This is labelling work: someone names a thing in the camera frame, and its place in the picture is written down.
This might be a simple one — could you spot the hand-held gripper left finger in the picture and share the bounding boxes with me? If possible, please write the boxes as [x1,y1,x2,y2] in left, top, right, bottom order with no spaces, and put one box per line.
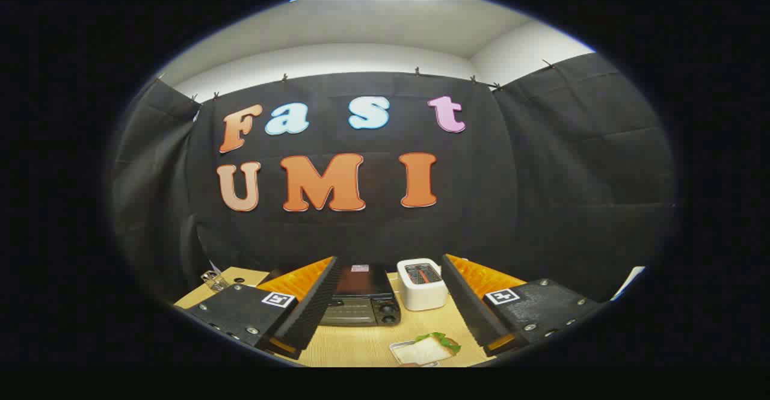
[186,256,342,362]

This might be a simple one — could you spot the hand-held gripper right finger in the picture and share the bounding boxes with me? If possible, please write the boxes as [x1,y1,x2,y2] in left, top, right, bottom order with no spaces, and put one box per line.
[441,254,602,357]

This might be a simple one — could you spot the black toaster oven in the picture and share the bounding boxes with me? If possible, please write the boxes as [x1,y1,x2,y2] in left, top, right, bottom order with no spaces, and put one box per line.
[318,263,402,327]

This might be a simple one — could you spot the sandwich with lettuce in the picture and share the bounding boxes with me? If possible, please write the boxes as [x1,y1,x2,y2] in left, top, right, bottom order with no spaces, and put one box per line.
[397,331,462,365]

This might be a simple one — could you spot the white pop-up toaster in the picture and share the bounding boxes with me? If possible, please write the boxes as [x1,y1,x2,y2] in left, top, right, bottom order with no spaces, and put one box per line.
[396,258,449,312]

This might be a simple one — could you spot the white rectangular tray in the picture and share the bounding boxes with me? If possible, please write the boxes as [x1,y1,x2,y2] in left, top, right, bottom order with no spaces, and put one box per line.
[389,340,441,368]

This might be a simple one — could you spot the wire mesh holder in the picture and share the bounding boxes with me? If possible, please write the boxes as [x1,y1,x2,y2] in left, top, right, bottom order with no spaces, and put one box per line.
[200,270,230,293]

